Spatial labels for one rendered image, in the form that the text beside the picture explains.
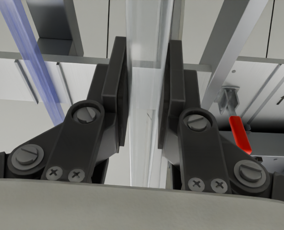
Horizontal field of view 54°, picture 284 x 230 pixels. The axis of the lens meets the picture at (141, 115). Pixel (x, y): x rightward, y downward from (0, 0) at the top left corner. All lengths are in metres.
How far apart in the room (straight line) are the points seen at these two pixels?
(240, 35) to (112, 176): 1.95
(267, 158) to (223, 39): 0.25
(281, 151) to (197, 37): 1.68
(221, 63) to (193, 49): 1.76
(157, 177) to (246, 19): 0.43
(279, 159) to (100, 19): 1.72
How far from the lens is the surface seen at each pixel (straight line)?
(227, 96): 0.45
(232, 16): 0.35
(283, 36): 2.42
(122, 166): 2.19
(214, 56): 0.39
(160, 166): 0.65
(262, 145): 0.53
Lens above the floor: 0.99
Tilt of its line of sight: 10 degrees up
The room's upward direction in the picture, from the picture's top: 176 degrees counter-clockwise
